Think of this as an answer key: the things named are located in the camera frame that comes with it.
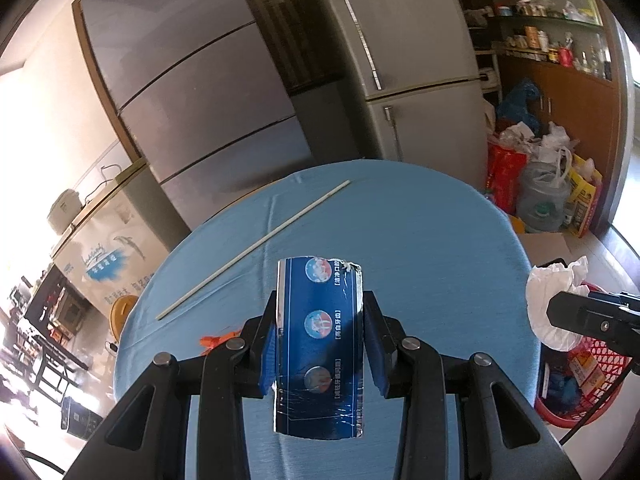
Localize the white plastic bags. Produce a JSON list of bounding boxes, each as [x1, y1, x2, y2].
[[492, 121, 581, 162]]

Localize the dark furniture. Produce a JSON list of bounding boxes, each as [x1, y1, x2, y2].
[[10, 265, 96, 401]]

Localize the large grey refrigerator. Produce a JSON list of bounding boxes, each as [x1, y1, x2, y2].
[[75, 0, 366, 233]]

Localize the dark blue toothpaste box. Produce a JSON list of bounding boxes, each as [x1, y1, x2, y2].
[[272, 256, 366, 440]]

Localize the orange plastic wrapper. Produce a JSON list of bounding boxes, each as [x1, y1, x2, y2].
[[199, 330, 246, 357]]

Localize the black cable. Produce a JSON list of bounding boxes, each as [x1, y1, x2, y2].
[[559, 360, 632, 446]]

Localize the yellow bag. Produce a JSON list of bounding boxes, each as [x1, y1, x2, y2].
[[565, 155, 603, 239]]

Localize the yellow stool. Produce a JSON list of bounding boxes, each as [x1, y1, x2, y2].
[[110, 295, 141, 347]]

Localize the silver refrigerator with handle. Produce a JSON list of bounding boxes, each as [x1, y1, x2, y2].
[[305, 0, 493, 191]]

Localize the red plastic basket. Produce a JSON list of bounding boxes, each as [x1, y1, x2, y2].
[[534, 282, 633, 428]]

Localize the blue tablecloth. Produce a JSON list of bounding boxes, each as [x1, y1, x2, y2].
[[114, 159, 543, 480]]

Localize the wooden shelf cabinet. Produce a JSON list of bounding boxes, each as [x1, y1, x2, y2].
[[457, 0, 632, 233]]

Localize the white rice cooker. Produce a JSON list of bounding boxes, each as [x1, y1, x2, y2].
[[47, 189, 84, 235]]

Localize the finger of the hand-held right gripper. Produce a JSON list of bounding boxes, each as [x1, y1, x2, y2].
[[546, 290, 640, 348]]

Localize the long white stick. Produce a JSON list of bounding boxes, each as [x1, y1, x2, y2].
[[156, 180, 352, 321]]

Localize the dark blue bin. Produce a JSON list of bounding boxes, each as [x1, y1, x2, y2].
[[61, 397, 103, 437]]

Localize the white tissue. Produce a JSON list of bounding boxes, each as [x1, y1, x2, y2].
[[526, 256, 593, 352]]

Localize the red bag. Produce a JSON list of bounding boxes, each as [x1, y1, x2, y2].
[[486, 142, 530, 216]]

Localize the blue plastic bag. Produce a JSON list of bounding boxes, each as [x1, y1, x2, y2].
[[495, 77, 543, 133]]

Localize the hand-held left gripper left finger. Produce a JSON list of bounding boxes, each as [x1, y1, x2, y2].
[[65, 290, 281, 480]]

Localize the clear water jug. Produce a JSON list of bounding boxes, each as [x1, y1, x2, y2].
[[515, 160, 573, 234]]

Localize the white chest freezer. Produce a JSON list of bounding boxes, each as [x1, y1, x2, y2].
[[52, 160, 191, 322]]

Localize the flat cardboard sheet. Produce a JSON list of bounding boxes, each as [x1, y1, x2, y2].
[[515, 230, 577, 268]]

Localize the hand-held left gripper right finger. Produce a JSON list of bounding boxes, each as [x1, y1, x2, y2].
[[362, 290, 578, 480]]

